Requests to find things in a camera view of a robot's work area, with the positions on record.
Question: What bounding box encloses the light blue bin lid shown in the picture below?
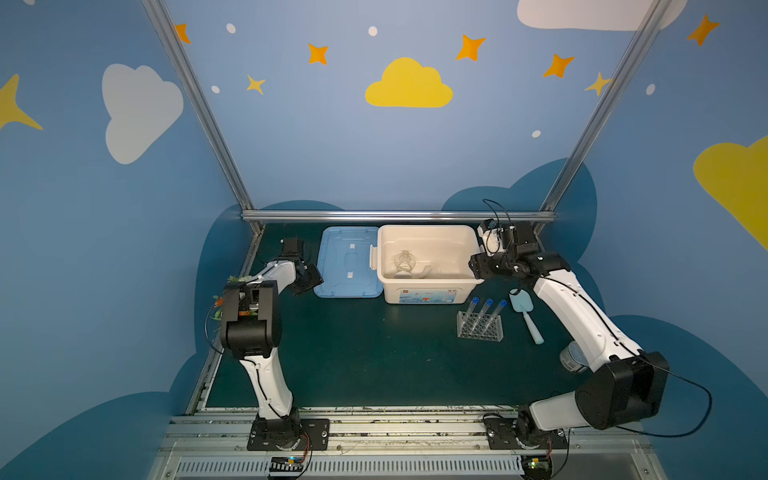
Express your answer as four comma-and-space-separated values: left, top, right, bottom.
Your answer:
314, 226, 383, 299

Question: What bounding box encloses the test tube blue cap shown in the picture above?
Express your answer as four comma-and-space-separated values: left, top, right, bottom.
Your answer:
461, 297, 479, 329
483, 300, 507, 333
472, 298, 494, 331

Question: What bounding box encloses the clear test tube rack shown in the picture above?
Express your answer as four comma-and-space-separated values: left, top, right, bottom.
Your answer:
456, 311, 504, 342

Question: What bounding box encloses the white plastic storage bin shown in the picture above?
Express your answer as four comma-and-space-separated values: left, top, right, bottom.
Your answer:
370, 225, 483, 305

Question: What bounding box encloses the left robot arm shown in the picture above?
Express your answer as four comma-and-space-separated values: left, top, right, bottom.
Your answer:
211, 237, 323, 421

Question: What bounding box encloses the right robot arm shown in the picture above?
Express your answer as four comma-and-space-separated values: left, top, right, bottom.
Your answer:
469, 219, 673, 445

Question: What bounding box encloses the light blue plastic scoop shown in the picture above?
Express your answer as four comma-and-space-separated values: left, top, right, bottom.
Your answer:
509, 288, 544, 345

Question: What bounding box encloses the potted artificial flower plant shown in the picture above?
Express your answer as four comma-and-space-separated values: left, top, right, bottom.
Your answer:
209, 275, 254, 321

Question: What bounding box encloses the aluminium frame rail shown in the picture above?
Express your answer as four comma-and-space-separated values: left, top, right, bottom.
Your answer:
242, 208, 557, 224

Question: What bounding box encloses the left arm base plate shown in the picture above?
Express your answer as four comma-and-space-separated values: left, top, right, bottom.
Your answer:
246, 417, 330, 451

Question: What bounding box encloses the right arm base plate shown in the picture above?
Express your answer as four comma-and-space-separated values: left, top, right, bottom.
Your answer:
481, 415, 568, 450

